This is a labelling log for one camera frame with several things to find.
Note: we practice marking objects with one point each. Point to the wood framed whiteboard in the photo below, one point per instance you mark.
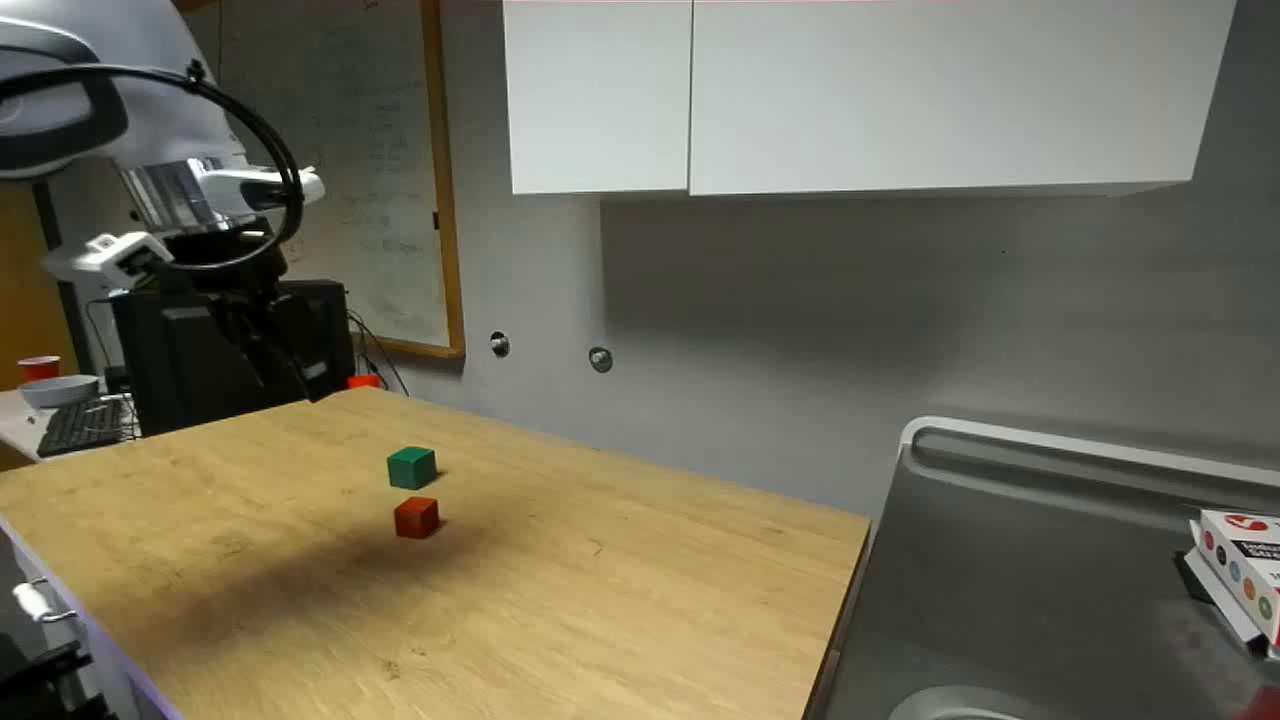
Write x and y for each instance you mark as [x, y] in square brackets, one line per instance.
[372, 174]

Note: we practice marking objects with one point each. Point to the black clamp device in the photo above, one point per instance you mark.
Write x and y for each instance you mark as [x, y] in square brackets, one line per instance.
[41, 640]

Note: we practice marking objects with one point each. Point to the white bowl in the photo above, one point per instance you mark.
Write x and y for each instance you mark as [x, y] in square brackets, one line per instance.
[61, 388]

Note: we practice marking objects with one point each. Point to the green block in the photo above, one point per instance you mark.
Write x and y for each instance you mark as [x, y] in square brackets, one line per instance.
[413, 465]

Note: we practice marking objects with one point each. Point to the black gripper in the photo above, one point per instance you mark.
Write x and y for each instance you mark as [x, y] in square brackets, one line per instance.
[226, 275]

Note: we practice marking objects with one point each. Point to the colourful dotted white box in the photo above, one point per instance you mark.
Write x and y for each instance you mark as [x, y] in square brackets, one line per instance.
[1244, 566]

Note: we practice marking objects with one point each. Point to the stainless steel sink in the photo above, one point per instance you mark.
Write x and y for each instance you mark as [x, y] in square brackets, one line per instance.
[1041, 586]

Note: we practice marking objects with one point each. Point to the small orange object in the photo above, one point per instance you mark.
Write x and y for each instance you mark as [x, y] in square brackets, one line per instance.
[362, 382]

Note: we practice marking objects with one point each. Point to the white wall cabinet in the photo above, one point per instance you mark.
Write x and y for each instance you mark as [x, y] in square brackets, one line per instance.
[953, 92]

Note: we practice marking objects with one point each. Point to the black computer monitor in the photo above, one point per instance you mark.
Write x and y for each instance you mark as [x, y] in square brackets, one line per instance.
[174, 366]

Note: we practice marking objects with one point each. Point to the orange block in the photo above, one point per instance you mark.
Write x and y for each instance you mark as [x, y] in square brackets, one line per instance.
[417, 516]

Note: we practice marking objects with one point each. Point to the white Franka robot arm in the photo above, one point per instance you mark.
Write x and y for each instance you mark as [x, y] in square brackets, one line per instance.
[92, 123]

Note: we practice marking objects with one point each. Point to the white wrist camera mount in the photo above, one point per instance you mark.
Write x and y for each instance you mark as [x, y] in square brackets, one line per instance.
[108, 253]

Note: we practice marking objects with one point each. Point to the red cup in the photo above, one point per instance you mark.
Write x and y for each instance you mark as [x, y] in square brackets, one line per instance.
[41, 369]

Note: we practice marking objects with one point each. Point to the black keyboard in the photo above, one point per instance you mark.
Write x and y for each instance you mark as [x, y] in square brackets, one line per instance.
[80, 427]

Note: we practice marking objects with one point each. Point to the narrow white cabinet door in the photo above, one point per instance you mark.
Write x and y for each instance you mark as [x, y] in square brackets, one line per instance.
[598, 92]

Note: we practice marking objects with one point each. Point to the round metal wall fitting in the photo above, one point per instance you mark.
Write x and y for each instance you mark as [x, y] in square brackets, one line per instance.
[601, 356]
[496, 341]

